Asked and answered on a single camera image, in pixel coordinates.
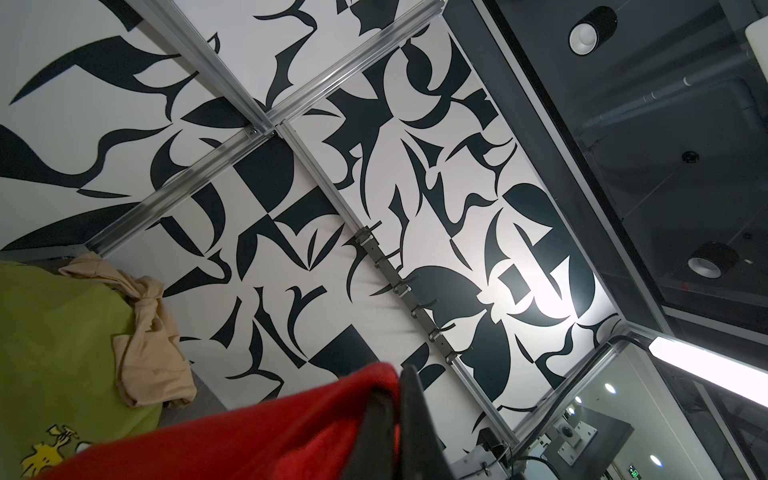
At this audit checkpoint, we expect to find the long ceiling light bar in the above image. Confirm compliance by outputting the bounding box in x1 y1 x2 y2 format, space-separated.
648 337 767 407

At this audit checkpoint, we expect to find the green printed cloth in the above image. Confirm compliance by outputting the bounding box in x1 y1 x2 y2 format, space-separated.
1 263 162 479

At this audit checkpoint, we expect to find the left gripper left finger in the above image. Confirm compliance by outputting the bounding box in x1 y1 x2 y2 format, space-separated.
339 389 396 480

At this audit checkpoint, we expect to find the beige cloth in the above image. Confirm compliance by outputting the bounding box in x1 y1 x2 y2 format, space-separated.
59 252 197 408

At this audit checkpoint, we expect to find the red cloth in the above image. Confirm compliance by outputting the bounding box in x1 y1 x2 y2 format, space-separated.
41 363 399 479

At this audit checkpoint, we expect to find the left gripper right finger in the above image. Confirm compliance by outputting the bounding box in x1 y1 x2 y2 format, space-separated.
398 365 453 480

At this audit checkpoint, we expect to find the round ceiling spotlight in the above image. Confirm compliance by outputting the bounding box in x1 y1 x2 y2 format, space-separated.
568 6 618 56
687 241 740 279

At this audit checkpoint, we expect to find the black coat hook rail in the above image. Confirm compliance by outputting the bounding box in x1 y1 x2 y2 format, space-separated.
351 220 458 365

